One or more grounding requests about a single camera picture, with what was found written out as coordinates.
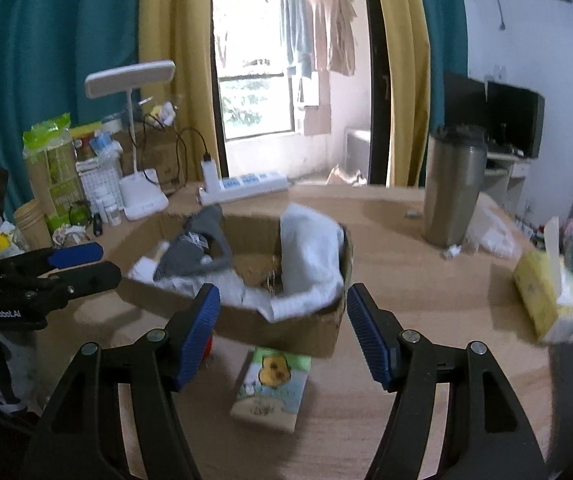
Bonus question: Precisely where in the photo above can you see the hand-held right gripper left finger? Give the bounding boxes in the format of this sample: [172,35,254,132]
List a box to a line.
[21,282,222,480]

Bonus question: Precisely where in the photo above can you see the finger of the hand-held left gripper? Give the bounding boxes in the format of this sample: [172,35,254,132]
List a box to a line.
[16,261,123,312]
[0,241,105,277]

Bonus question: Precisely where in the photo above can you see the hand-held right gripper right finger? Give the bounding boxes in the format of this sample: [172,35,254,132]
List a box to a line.
[347,282,550,480]

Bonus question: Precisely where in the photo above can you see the grey sock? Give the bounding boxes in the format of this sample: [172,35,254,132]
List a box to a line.
[152,207,235,284]

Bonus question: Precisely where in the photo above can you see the cardboard box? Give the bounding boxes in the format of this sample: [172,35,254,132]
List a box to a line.
[116,210,355,360]

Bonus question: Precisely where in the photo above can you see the white waffle towel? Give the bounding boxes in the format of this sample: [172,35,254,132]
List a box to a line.
[129,204,345,325]

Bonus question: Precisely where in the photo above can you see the crumpled paper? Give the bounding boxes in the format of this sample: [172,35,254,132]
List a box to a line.
[51,225,92,249]

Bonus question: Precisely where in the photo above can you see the green tinted glasses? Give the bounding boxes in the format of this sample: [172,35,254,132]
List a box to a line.
[68,200,93,227]

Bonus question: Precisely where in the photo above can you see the tan paper tub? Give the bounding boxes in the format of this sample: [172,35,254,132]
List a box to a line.
[13,199,52,253]

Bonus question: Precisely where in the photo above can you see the white plastic basket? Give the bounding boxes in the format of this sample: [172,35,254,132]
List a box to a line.
[77,157,122,211]

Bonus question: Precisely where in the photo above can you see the person's dark striped clothing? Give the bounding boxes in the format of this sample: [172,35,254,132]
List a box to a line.
[0,355,35,417]

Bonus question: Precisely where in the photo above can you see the white desk lamp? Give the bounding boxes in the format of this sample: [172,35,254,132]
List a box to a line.
[85,60,176,221]

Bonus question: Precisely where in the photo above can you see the green snack packet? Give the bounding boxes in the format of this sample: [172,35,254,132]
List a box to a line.
[21,112,85,221]

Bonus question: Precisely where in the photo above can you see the cartoon pocket tissue pack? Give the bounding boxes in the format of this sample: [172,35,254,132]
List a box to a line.
[230,347,313,433]

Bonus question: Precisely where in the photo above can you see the jar with yellow lid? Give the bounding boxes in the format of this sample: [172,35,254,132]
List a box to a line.
[70,122,105,161]

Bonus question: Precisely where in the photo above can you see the blue white packet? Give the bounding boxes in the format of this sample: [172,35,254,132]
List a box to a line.
[89,132,123,161]

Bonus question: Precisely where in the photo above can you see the brown cardboard carton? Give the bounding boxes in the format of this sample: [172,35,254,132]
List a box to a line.
[116,125,180,193]

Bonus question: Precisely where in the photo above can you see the white charger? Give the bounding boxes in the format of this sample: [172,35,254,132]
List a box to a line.
[201,160,222,194]

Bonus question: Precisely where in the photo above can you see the white power strip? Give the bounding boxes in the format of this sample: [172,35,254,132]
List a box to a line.
[199,171,289,206]

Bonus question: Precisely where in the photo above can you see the white plastic bag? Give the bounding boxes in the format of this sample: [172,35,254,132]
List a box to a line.
[467,205,522,260]

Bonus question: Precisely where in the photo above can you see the cardboard scraps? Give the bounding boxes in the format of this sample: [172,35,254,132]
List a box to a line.
[327,164,367,187]

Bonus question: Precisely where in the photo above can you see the yellow white toy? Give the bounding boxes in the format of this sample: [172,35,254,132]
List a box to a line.
[149,101,176,127]

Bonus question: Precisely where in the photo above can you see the steel tumbler with black lid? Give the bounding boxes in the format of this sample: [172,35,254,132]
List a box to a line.
[421,127,488,249]

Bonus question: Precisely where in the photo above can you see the yellow tissue pack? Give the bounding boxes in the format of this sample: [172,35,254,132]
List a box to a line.
[511,217,573,344]

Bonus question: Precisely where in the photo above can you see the white appliance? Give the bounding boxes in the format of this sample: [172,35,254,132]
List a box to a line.
[345,127,372,181]

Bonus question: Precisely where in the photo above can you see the white computer desk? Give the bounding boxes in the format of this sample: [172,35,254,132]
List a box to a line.
[484,152,535,221]

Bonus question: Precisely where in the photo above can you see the wide teal curtain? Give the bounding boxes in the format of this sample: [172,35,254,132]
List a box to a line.
[0,0,150,221]

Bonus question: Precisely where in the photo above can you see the wide yellow curtain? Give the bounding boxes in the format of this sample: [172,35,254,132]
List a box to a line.
[139,0,227,187]

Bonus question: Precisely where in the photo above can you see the cardboard panel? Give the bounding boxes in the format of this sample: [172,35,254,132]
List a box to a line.
[297,77,332,136]

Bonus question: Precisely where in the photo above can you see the black monitor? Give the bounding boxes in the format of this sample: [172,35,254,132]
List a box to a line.
[441,71,490,136]
[487,80,546,160]

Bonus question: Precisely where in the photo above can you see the narrow yellow curtain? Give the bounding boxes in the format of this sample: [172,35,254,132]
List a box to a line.
[371,0,430,189]

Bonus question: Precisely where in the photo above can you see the beige hanging shirt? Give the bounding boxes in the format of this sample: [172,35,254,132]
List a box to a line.
[327,0,357,77]

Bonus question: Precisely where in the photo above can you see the pale hanging shirt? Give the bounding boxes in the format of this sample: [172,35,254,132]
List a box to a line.
[311,0,332,74]

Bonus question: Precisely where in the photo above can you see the blue hanging garment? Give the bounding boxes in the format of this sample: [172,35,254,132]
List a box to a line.
[280,0,315,79]

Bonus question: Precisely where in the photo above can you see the narrow teal curtain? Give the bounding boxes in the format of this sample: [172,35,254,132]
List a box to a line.
[411,0,469,131]

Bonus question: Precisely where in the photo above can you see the black charger cable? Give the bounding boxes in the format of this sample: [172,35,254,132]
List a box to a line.
[141,114,213,189]

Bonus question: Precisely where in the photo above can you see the dark door frame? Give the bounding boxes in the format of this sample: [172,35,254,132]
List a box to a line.
[359,0,392,186]

